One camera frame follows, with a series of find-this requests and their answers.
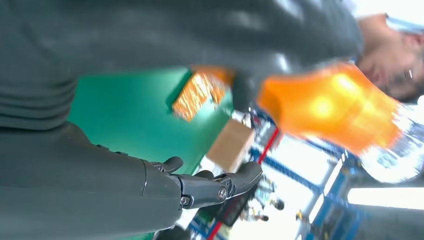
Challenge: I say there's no person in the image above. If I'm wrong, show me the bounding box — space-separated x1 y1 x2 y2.
342 0 424 104

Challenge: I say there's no brown cardboard box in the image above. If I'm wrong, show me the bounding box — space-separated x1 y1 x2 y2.
206 119 257 174

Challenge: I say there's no blue metal shelf rack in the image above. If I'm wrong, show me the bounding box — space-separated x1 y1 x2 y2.
188 105 369 240

